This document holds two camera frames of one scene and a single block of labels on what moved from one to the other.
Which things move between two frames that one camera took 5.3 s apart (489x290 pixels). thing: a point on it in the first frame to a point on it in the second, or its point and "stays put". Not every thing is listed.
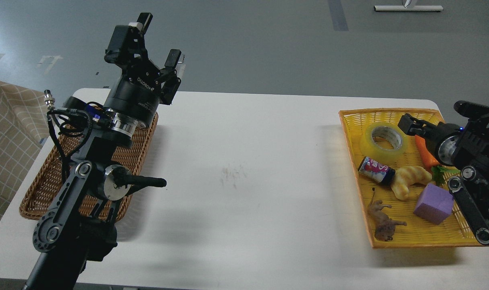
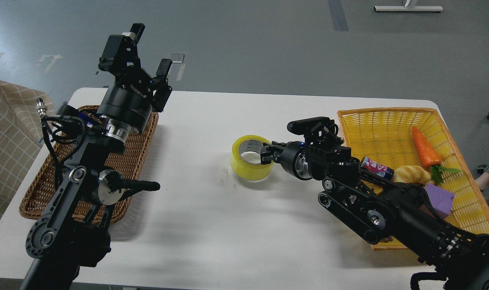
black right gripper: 442,139 to 292,156
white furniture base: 408,8 stays put
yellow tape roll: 386,157 to 245,170
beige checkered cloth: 17,119 stays put
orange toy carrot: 439,171 stays put
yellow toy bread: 406,176 stays put
